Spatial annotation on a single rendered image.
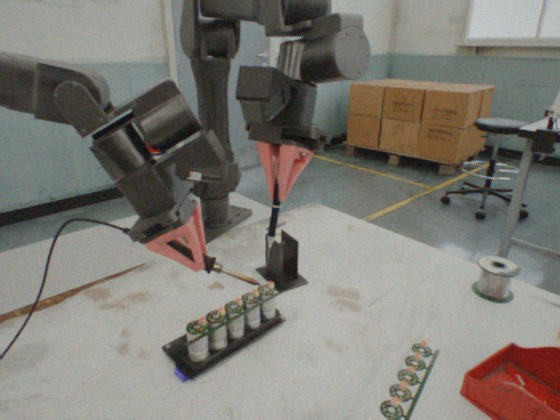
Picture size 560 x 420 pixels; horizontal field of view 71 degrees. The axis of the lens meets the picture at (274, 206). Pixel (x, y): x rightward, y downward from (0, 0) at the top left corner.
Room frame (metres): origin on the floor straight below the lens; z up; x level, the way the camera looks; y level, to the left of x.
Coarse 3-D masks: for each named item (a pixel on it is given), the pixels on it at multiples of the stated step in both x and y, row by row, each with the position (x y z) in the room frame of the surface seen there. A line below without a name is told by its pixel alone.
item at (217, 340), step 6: (216, 318) 0.39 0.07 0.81; (210, 324) 0.39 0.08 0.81; (216, 324) 0.38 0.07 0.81; (216, 330) 0.38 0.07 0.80; (222, 330) 0.39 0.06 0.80; (210, 336) 0.39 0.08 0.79; (216, 336) 0.38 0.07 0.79; (222, 336) 0.39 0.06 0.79; (210, 342) 0.39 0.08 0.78; (216, 342) 0.38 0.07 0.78; (222, 342) 0.39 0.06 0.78; (216, 348) 0.38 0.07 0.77; (222, 348) 0.39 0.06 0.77
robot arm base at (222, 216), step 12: (204, 204) 0.76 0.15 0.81; (216, 204) 0.75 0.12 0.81; (228, 204) 0.78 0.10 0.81; (204, 216) 0.76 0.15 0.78; (216, 216) 0.75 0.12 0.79; (228, 216) 0.77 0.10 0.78; (240, 216) 0.82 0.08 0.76; (204, 228) 0.75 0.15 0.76; (216, 228) 0.75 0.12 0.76; (228, 228) 0.77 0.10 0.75
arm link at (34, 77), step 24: (0, 72) 0.41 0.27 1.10; (24, 72) 0.41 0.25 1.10; (48, 72) 0.42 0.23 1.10; (72, 72) 0.42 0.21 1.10; (96, 72) 0.48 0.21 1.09; (0, 96) 0.41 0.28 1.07; (24, 96) 0.41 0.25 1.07; (48, 96) 0.42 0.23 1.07; (96, 96) 0.43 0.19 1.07; (48, 120) 0.41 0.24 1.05
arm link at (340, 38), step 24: (264, 0) 0.55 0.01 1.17; (312, 24) 0.51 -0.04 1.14; (336, 24) 0.47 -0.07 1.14; (360, 24) 0.48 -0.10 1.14; (312, 48) 0.49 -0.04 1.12; (336, 48) 0.46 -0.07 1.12; (360, 48) 0.48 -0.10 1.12; (312, 72) 0.49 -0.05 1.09; (336, 72) 0.46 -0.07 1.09; (360, 72) 0.47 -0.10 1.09
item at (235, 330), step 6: (234, 306) 0.41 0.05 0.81; (228, 318) 0.40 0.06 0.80; (240, 318) 0.41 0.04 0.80; (228, 324) 0.41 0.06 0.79; (234, 324) 0.40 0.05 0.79; (240, 324) 0.41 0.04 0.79; (228, 330) 0.41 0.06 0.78; (234, 330) 0.40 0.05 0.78; (240, 330) 0.41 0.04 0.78; (228, 336) 0.41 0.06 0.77; (234, 336) 0.40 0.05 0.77; (240, 336) 0.41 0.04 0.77
